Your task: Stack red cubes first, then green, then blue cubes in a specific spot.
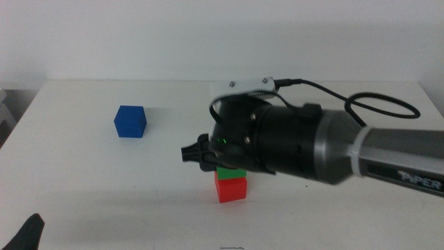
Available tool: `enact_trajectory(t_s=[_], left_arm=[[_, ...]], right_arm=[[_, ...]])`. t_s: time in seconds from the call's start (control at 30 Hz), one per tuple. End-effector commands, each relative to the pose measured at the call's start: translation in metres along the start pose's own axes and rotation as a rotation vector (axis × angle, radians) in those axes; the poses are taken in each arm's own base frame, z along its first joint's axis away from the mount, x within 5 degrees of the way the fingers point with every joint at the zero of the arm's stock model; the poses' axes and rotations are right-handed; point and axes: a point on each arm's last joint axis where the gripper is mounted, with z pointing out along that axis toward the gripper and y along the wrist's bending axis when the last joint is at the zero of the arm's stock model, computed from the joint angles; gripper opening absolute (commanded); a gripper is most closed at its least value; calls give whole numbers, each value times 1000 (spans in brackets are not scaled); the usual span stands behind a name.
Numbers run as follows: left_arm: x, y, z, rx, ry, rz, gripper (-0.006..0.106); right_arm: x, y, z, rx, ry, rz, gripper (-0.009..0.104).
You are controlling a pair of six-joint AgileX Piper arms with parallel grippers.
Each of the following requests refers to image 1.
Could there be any green cube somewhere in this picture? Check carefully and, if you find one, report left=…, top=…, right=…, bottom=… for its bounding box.
left=216, top=167, right=248, bottom=181

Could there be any red cube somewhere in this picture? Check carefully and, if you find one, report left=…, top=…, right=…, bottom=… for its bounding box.
left=214, top=170, right=248, bottom=204

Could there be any blue cube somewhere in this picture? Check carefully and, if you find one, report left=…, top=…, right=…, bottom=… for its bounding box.
left=113, top=105, right=148, bottom=139

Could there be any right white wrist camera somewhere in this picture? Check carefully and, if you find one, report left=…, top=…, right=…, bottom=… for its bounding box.
left=210, top=76, right=280, bottom=101

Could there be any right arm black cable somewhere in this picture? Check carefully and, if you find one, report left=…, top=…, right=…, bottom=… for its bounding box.
left=209, top=78, right=422, bottom=128

